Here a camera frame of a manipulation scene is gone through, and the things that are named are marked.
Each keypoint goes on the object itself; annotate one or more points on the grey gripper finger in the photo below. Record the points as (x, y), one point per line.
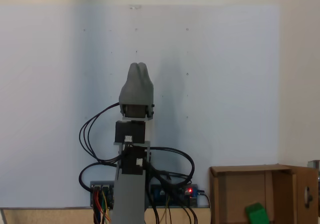
(145, 81)
(131, 81)

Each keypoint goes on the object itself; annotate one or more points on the green die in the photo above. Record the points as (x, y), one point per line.
(257, 214)

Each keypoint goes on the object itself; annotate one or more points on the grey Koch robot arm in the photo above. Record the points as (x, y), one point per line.
(130, 196)

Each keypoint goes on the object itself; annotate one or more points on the blue circuit board with capacitors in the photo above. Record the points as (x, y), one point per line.
(188, 192)

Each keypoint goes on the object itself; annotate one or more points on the brown cardboard box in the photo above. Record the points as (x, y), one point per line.
(240, 184)

